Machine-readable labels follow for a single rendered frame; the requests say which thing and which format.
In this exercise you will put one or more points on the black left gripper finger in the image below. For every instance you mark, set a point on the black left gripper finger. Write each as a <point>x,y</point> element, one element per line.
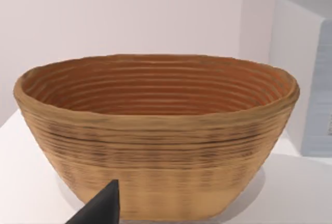
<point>105,206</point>

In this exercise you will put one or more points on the brown woven basket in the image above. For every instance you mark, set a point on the brown woven basket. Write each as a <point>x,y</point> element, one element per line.
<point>160,141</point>

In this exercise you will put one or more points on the pale blue box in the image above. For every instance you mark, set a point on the pale blue box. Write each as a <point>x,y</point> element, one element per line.
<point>306,78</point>

